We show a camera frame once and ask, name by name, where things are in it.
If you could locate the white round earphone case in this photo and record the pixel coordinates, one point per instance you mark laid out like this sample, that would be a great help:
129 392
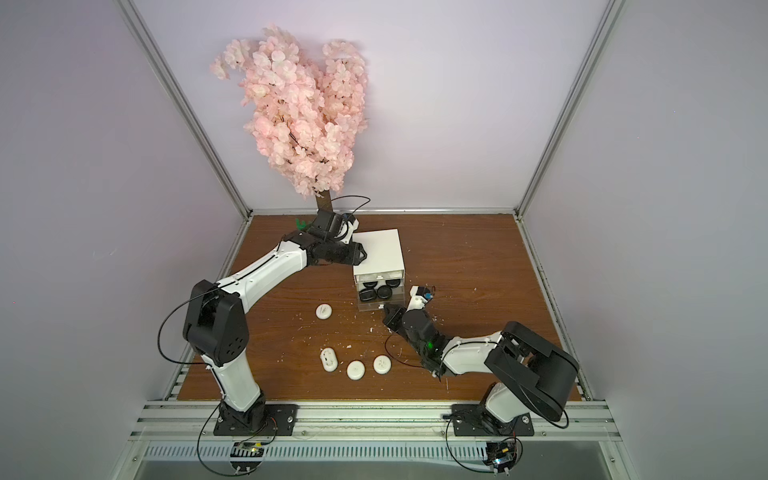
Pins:
355 370
382 364
323 311

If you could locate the white three-drawer cabinet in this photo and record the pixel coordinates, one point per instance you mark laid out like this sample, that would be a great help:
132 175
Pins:
384 257

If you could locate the white round earphone case top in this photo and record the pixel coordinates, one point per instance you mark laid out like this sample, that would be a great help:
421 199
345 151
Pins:
323 311

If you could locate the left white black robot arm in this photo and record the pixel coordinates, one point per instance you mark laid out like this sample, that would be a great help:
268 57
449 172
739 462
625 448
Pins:
216 326

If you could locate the circuit board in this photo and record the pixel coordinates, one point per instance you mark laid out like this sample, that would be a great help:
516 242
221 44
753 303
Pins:
503 456
246 457

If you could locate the clear drawer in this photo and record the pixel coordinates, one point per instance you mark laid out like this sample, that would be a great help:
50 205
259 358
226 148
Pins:
398 297

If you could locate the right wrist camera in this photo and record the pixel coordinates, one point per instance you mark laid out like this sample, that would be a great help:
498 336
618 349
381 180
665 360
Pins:
420 296

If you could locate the left circuit board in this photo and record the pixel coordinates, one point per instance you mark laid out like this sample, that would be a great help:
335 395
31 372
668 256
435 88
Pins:
246 457

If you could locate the white oval earphone case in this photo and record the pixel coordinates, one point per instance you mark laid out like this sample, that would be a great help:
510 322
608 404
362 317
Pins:
329 359

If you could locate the right circuit board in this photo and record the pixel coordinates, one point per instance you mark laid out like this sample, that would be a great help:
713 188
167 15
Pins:
503 456

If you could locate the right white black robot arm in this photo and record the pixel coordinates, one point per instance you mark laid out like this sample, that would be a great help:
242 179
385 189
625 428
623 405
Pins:
532 375

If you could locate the pink blossom artificial tree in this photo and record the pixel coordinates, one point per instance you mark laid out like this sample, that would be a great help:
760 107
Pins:
306 113

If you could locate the white round earphone case right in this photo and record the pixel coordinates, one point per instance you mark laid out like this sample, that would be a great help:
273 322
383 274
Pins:
382 364

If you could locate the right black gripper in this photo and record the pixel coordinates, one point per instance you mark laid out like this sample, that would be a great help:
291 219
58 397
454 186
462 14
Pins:
395 315

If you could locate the white round earphone case bottom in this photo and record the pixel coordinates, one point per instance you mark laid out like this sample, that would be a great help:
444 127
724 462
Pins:
355 370

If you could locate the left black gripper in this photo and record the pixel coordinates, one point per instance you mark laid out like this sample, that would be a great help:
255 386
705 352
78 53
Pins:
355 256

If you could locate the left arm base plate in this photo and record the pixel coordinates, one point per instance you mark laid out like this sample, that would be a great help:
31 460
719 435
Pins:
270 419

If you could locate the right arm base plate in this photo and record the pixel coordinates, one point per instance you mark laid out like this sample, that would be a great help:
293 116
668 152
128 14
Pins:
476 420

